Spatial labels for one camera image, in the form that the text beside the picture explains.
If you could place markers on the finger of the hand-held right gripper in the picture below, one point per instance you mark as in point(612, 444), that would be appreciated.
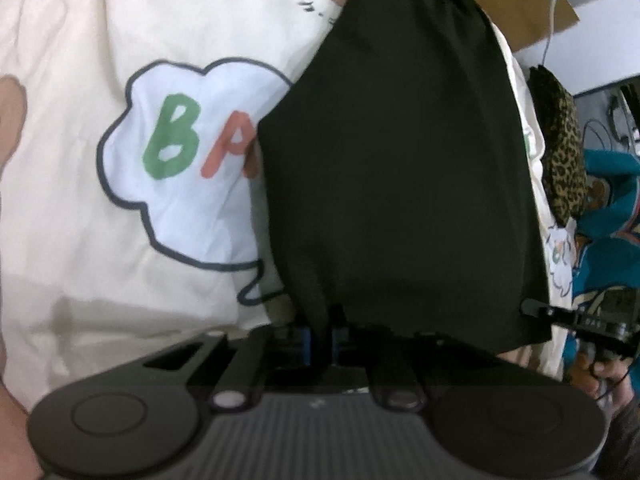
point(550, 312)

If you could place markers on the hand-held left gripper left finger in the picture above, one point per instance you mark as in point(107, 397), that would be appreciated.
point(302, 345)

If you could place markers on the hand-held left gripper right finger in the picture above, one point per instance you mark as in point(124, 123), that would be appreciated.
point(340, 347)

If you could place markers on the black shorts bear-print trim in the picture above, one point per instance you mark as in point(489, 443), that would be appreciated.
point(400, 160)

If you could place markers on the person's right hand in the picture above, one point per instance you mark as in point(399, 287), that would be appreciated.
point(600, 380)

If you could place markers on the teal patterned blanket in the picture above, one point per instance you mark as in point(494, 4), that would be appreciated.
point(615, 190)

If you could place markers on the leopard print garment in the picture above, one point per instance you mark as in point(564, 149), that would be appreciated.
point(562, 160)

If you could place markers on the cream printed bed sheet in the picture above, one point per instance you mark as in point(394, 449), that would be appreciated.
point(75, 210)

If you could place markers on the cardboard sheet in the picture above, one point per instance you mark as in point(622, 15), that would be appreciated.
point(530, 10)

